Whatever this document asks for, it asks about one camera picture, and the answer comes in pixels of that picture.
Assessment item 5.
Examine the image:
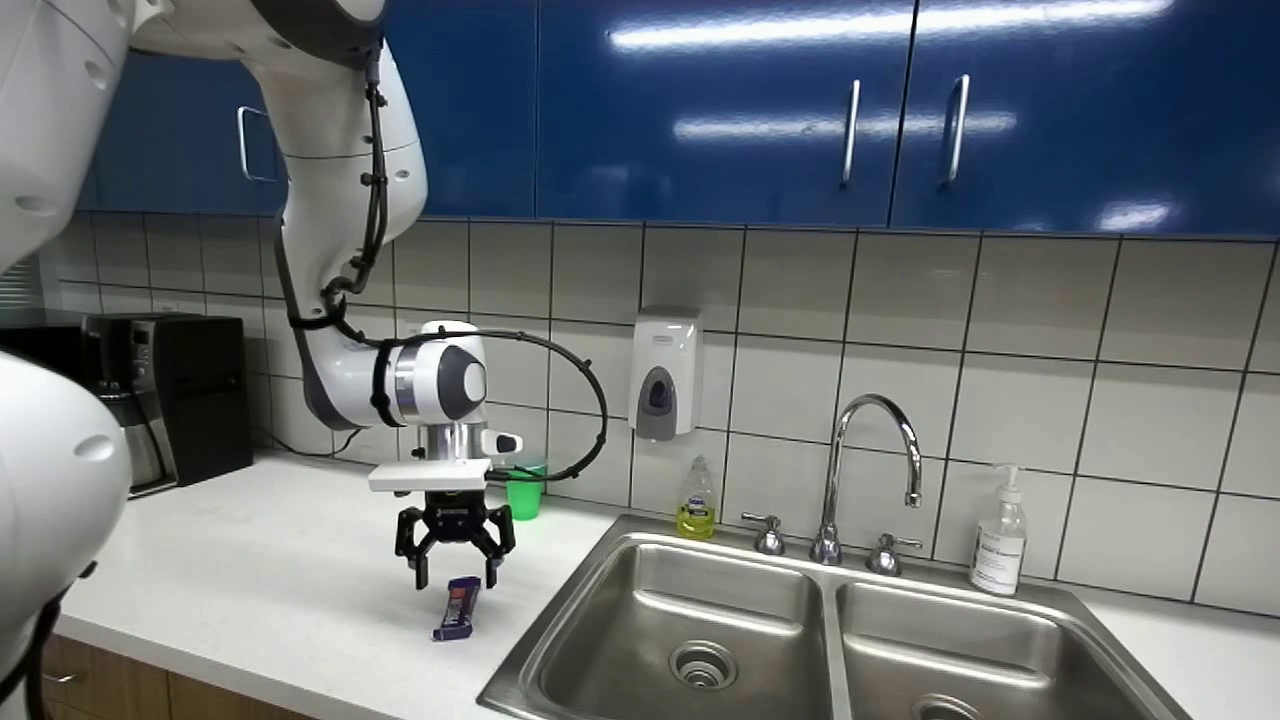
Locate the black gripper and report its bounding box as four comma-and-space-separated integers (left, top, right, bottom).
393, 486, 520, 594

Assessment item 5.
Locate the purple chocolate bar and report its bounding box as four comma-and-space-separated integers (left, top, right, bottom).
427, 570, 483, 642

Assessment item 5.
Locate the stainless steel double sink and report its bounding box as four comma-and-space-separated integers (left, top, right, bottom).
475, 514, 1197, 720

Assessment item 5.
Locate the green plastic cup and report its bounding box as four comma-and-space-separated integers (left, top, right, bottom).
498, 455, 552, 523

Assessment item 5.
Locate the yellow dish soap bottle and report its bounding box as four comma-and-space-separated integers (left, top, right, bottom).
672, 452, 723, 545

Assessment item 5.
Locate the black box appliance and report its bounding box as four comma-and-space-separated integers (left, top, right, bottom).
147, 311, 259, 486

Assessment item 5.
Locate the chrome faucet knob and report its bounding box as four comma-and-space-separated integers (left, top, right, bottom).
864, 533, 907, 580
746, 511, 793, 561

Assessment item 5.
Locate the wooden lower cabinet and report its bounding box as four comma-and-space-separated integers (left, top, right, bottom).
30, 631, 312, 720

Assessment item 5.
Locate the chrome faucet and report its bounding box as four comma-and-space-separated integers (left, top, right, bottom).
808, 389, 927, 569

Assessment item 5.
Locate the dark countertop appliance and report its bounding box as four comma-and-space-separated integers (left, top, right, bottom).
0, 315, 175, 496

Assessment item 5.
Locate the blue upper cabinet door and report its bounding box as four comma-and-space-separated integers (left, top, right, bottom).
78, 51, 229, 220
531, 0, 918, 233
888, 0, 1280, 244
216, 0, 541, 224

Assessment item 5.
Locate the white pump bottle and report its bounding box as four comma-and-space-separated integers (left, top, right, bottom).
967, 463, 1032, 600

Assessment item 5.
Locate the white wall soap dispenser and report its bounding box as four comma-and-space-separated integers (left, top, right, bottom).
628, 311, 705, 443

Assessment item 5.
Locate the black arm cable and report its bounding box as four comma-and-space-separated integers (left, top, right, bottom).
271, 76, 614, 486

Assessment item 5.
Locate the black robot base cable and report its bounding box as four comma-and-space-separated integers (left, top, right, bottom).
0, 554, 101, 720

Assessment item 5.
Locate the silver upper cabinet handle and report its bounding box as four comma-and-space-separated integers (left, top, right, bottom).
233, 98, 271, 183
835, 76, 867, 190
939, 72, 975, 189

